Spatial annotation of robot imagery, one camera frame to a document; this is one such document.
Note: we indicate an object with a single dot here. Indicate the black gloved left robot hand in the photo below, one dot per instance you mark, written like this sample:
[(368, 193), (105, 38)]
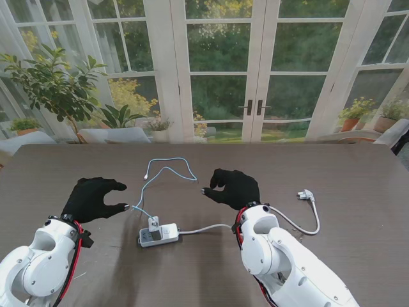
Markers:
[(89, 201)]

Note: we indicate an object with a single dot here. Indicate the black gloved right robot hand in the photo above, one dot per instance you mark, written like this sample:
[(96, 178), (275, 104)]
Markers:
[(236, 188)]

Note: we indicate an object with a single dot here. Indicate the grey USB wall charger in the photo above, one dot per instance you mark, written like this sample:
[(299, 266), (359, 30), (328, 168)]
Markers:
[(154, 223)]

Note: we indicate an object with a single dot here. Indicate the white power strip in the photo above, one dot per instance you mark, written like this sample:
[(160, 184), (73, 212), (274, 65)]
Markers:
[(158, 236)]

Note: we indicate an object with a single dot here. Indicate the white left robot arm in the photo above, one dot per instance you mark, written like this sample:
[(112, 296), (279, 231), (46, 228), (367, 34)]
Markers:
[(35, 265)]

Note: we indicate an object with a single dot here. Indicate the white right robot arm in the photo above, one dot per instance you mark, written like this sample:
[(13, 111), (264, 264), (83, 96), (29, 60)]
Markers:
[(281, 256)]

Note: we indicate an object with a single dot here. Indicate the printed garden window backdrop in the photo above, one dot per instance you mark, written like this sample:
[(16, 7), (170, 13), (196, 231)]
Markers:
[(223, 48)]

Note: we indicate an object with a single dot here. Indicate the dark object beside backdrop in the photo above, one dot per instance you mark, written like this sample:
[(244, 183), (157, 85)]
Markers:
[(402, 140)]

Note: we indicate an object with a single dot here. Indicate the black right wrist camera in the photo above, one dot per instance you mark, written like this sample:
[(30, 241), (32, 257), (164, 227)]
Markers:
[(234, 227)]

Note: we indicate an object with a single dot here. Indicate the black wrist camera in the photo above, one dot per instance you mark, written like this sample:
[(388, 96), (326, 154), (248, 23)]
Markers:
[(234, 227), (85, 240)]

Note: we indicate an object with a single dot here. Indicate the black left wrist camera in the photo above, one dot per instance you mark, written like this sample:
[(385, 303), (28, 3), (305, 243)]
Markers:
[(85, 240)]

